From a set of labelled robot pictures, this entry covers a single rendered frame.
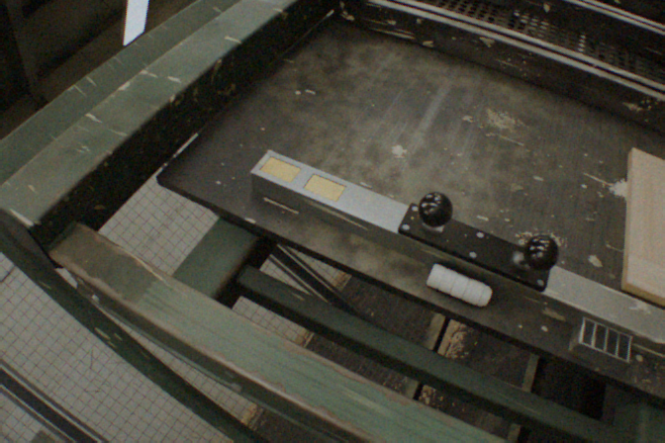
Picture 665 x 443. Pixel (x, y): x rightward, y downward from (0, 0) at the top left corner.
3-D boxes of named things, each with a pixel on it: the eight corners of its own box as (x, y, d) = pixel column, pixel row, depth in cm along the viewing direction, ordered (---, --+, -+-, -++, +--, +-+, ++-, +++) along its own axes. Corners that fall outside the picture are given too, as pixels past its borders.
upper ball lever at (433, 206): (440, 246, 58) (445, 229, 45) (414, 235, 59) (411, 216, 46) (451, 220, 59) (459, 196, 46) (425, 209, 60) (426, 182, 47)
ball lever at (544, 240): (526, 282, 55) (557, 275, 42) (500, 271, 56) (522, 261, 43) (537, 254, 55) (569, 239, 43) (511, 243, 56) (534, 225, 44)
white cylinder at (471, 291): (424, 288, 58) (481, 312, 55) (428, 276, 55) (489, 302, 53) (431, 270, 59) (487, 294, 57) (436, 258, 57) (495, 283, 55)
